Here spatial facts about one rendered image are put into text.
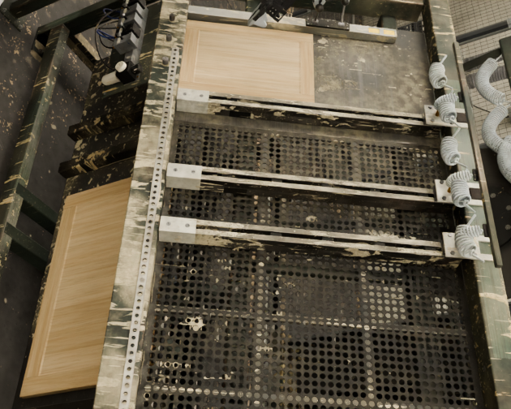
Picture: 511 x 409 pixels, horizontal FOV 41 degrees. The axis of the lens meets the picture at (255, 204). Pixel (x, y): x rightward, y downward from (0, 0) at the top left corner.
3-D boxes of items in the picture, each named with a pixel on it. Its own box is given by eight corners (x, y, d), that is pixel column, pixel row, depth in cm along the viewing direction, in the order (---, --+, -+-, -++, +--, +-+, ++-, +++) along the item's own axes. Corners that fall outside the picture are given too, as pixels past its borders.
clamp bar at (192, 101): (178, 96, 280) (179, 52, 260) (459, 127, 289) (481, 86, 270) (175, 114, 274) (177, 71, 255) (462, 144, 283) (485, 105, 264)
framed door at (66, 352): (69, 198, 303) (66, 195, 301) (175, 167, 282) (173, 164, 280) (23, 398, 251) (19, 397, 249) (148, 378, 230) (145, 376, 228)
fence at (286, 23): (188, 11, 310) (188, 5, 307) (393, 36, 317) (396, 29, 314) (187, 19, 307) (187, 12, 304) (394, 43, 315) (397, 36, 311)
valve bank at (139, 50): (100, -5, 304) (145, -24, 295) (119, 19, 314) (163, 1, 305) (79, 75, 276) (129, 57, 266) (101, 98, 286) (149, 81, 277)
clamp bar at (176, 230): (161, 221, 245) (161, 182, 225) (482, 251, 254) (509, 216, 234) (157, 246, 239) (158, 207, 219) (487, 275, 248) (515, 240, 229)
